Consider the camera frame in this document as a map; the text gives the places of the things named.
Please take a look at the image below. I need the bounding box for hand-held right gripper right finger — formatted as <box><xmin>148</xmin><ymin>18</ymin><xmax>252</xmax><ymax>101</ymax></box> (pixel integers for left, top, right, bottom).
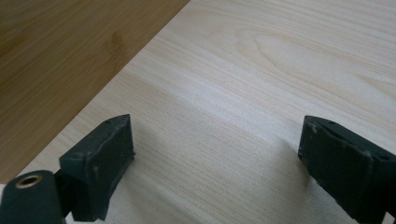
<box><xmin>297</xmin><ymin>115</ymin><xmax>396</xmax><ymax>224</ymax></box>

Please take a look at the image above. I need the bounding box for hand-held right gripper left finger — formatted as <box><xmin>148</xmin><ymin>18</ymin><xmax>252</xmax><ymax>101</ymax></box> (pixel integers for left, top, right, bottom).
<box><xmin>59</xmin><ymin>114</ymin><xmax>135</xmax><ymax>222</ymax></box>

